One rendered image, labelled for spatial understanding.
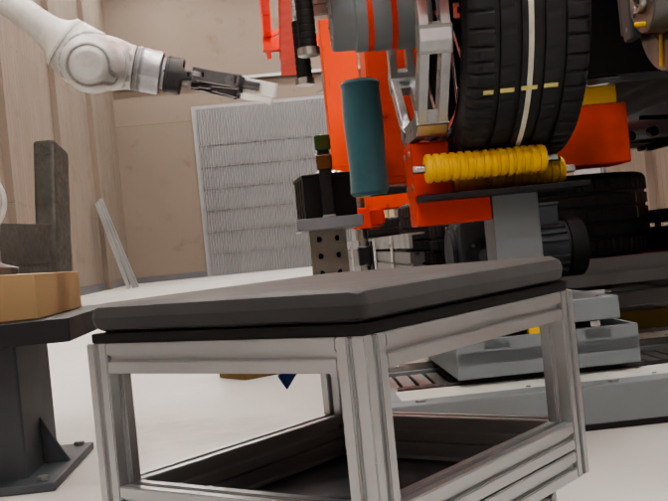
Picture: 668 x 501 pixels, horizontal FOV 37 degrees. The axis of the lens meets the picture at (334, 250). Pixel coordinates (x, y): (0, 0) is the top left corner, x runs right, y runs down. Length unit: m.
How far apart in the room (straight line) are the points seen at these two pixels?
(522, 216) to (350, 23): 0.54
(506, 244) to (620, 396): 0.43
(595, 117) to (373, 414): 2.00
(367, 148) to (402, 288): 1.36
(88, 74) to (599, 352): 1.09
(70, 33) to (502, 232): 0.95
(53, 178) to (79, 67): 7.70
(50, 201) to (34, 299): 7.69
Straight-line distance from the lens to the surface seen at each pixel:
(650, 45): 2.44
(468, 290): 0.95
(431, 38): 1.90
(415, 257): 2.70
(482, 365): 1.95
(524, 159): 2.03
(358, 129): 2.21
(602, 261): 2.82
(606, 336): 2.01
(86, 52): 1.84
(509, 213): 2.11
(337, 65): 4.59
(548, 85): 1.94
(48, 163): 9.58
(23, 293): 1.80
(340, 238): 2.71
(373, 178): 2.20
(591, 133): 2.72
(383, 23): 2.10
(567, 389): 1.13
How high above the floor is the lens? 0.37
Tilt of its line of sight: level
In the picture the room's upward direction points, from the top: 6 degrees counter-clockwise
